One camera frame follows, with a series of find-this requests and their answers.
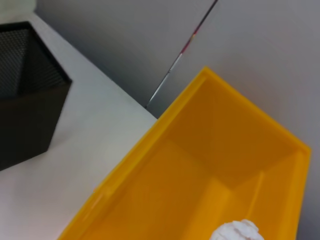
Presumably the white paper ball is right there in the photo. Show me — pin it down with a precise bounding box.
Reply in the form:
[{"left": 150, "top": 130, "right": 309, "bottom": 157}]
[{"left": 211, "top": 219, "right": 265, "bottom": 240}]

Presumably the black mesh pen holder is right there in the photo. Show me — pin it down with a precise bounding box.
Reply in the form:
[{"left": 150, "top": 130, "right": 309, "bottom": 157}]
[{"left": 0, "top": 21, "right": 73, "bottom": 172}]

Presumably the yellow plastic storage bin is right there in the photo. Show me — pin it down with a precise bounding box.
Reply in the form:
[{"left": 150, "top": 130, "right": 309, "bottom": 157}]
[{"left": 57, "top": 66, "right": 312, "bottom": 240}]

